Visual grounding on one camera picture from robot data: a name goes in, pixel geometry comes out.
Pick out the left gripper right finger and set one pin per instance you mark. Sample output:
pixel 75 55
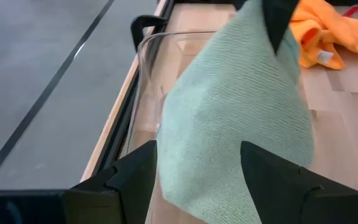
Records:
pixel 284 196

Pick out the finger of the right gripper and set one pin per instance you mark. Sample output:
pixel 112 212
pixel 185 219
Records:
pixel 278 18

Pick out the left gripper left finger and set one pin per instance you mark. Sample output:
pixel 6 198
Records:
pixel 126 193

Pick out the green microfiber towel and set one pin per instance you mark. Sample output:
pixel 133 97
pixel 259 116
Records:
pixel 235 124

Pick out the orange microfiber towel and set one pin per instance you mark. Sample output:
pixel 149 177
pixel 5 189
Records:
pixel 337 34

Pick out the clear plastic bin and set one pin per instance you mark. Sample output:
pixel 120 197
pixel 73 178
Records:
pixel 154 77

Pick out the black clamp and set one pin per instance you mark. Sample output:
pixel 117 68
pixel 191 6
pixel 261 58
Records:
pixel 138 25

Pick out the black aluminium frame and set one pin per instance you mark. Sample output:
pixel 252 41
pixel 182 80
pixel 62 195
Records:
pixel 117 149

